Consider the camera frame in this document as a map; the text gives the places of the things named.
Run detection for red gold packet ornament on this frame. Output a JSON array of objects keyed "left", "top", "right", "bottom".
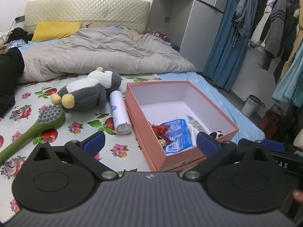
[{"left": 150, "top": 124, "right": 170, "bottom": 139}]

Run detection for grey wardrobe cabinet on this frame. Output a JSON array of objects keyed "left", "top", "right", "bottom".
[{"left": 146, "top": 0, "right": 227, "bottom": 72}]

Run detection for green long-handled massage brush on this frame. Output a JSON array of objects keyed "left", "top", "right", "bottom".
[{"left": 1, "top": 105, "right": 65, "bottom": 164}]

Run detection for beige quilted headboard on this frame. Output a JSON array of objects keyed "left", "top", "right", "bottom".
[{"left": 24, "top": 0, "right": 151, "bottom": 33}]

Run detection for grey quilted blanket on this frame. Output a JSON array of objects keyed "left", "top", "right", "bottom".
[{"left": 20, "top": 28, "right": 195, "bottom": 83}]

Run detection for hanging grey striped sweater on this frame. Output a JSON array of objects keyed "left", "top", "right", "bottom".
[{"left": 258, "top": 0, "right": 299, "bottom": 71}]

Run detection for yellow pillow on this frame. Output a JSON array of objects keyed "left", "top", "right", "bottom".
[{"left": 32, "top": 22, "right": 82, "bottom": 42}]

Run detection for blue curtain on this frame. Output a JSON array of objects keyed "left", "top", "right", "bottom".
[{"left": 203, "top": 0, "right": 259, "bottom": 91}]

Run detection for pink cardboard shoe box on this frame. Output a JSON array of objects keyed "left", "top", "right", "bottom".
[{"left": 125, "top": 81, "right": 239, "bottom": 172}]

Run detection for large grey penguin plush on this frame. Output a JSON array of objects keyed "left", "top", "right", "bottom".
[{"left": 50, "top": 67, "right": 122, "bottom": 112}]

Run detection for blue disposable face mask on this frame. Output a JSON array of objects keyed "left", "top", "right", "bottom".
[{"left": 187, "top": 115, "right": 209, "bottom": 134}]

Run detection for white trash bin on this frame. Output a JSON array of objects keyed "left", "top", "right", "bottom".
[{"left": 241, "top": 94, "right": 265, "bottom": 117}]

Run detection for blue white tissue pack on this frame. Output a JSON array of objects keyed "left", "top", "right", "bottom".
[{"left": 162, "top": 118, "right": 196, "bottom": 155}]

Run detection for white cylindrical bottle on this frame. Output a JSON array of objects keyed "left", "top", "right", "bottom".
[{"left": 109, "top": 90, "right": 132, "bottom": 135}]

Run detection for light blue hanging garment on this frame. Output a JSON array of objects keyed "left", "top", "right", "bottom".
[{"left": 272, "top": 45, "right": 302, "bottom": 108}]

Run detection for small panda plush toy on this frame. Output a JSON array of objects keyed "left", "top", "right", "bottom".
[{"left": 209, "top": 131, "right": 223, "bottom": 139}]

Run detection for floral bed sheet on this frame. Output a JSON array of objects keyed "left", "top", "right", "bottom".
[{"left": 1, "top": 72, "right": 265, "bottom": 222}]

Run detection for small red brown pouch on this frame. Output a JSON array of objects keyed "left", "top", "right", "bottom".
[{"left": 158, "top": 137, "right": 172, "bottom": 147}]

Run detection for black clothing pile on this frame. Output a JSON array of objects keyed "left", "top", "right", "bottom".
[{"left": 0, "top": 27, "right": 34, "bottom": 118}]

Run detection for hanging denim clothes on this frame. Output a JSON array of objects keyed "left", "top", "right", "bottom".
[{"left": 232, "top": 0, "right": 256, "bottom": 47}]

